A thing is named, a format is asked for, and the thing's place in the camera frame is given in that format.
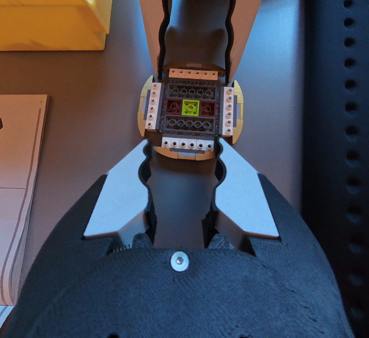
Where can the black perforated board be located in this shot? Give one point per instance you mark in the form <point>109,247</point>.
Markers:
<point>325,113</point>

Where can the toy instruction booklet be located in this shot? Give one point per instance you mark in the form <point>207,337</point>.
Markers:
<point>20,170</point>

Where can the yellow plastic bin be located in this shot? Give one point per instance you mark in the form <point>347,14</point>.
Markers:
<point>43,12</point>

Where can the round toy pot build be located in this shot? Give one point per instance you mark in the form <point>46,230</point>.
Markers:
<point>190,107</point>

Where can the grey desk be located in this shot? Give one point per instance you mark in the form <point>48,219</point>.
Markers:
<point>86,84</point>

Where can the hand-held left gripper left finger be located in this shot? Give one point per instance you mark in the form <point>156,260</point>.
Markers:
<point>121,199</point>

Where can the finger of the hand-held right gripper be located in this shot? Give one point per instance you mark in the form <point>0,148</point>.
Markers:
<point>150,26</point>
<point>245,26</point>

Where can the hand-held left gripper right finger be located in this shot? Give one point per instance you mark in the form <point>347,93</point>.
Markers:
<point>245,199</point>

